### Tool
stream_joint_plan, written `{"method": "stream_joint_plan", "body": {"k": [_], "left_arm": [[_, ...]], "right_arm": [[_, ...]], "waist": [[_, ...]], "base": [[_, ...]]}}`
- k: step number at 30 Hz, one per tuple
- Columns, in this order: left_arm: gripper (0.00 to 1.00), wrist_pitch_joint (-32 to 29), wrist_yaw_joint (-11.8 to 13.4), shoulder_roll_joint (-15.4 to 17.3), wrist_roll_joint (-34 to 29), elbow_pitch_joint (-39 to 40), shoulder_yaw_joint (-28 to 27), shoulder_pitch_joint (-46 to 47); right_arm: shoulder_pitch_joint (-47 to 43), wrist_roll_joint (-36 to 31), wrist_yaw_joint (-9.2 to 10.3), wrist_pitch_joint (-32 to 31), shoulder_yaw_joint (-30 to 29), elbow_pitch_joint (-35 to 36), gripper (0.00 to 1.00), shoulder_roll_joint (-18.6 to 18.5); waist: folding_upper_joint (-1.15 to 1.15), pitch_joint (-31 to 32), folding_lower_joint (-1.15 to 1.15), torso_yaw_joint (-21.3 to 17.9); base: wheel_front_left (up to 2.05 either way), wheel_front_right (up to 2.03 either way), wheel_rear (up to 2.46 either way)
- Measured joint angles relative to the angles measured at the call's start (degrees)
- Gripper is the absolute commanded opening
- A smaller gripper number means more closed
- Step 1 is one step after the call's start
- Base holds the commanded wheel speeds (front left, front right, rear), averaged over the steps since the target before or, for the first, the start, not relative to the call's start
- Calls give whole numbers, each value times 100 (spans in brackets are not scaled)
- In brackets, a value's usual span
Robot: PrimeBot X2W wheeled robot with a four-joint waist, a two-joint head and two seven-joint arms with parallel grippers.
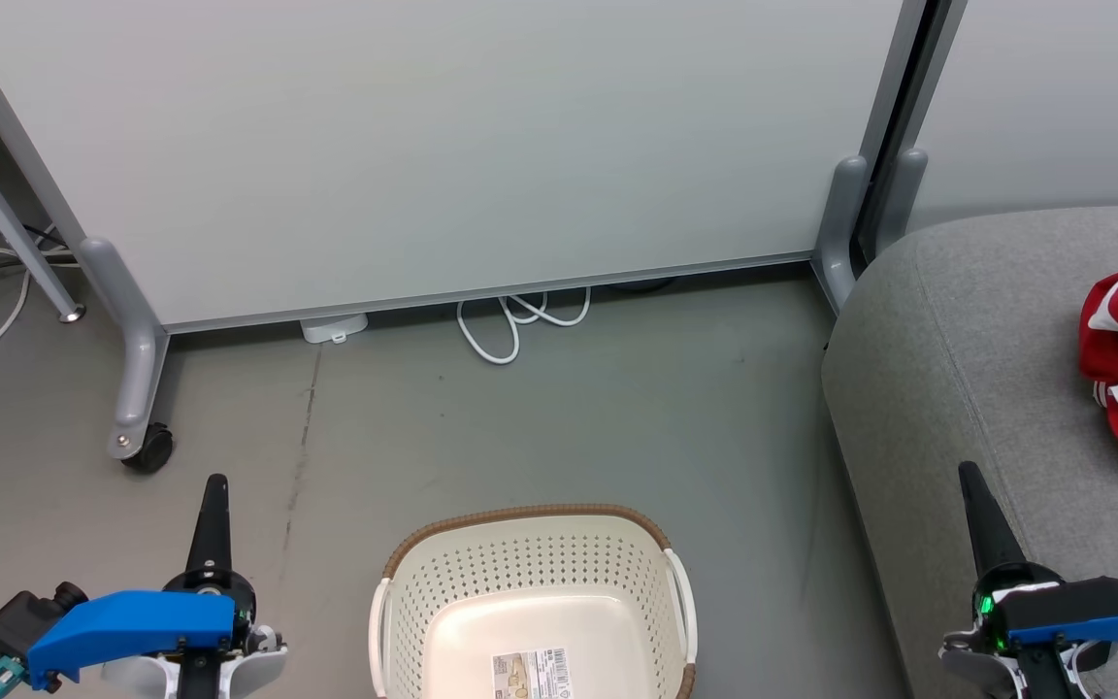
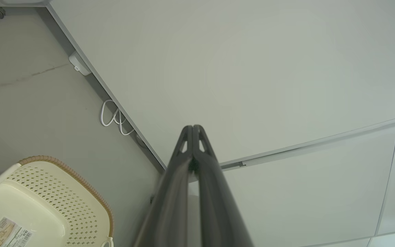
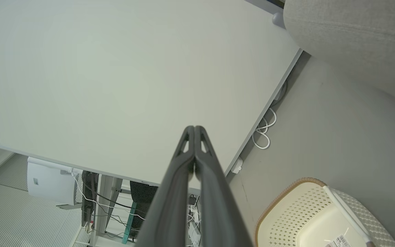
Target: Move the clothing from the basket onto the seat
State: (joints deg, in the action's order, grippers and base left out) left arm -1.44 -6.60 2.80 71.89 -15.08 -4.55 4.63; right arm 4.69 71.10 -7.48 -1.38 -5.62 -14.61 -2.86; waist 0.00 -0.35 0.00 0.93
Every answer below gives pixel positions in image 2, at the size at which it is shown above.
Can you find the grey metal stand leg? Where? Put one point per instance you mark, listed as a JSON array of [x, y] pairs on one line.
[[12, 2]]

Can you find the white power adapter box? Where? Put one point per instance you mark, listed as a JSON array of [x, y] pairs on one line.
[[79, 65]]

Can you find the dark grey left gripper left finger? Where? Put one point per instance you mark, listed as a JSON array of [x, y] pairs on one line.
[[170, 206]]

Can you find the printed basket label sticker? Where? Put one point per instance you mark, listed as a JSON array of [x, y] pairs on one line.
[[7, 235]]

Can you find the white partition board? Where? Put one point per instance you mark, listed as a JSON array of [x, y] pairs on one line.
[[252, 68]]

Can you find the cream perforated laundry basket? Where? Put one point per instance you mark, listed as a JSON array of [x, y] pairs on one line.
[[46, 192]]

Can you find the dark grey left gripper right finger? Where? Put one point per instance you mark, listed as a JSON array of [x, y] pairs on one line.
[[218, 206]]

